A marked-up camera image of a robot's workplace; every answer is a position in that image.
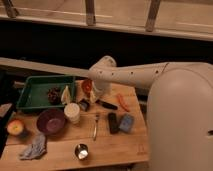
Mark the grey crumpled cloth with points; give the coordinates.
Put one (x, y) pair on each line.
(35, 150)

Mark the orange red bowl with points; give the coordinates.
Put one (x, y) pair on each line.
(86, 87)

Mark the pale wedge slice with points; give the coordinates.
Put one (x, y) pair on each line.
(65, 97)

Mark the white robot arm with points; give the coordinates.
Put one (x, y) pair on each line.
(179, 109)

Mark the black rectangular remote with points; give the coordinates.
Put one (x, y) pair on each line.
(113, 125)

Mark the silver fork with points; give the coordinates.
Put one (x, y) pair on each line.
(97, 117)

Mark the purple bowl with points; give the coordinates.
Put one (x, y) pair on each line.
(51, 121)

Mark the red yellow apple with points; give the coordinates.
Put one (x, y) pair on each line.
(15, 127)

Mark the green plastic tray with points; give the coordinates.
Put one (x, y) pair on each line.
(34, 95)

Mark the small metal cup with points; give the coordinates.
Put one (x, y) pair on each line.
(81, 151)

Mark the black handled brush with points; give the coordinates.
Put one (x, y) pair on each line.
(85, 105)

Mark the orange carrot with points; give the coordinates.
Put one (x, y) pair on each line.
(122, 102)

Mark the blue sponge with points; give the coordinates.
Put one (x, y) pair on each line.
(126, 123)

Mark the dark pine cone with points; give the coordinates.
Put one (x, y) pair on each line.
(53, 95)

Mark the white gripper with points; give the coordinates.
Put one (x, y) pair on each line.
(99, 88)

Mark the white cylindrical container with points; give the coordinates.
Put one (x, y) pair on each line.
(72, 112)

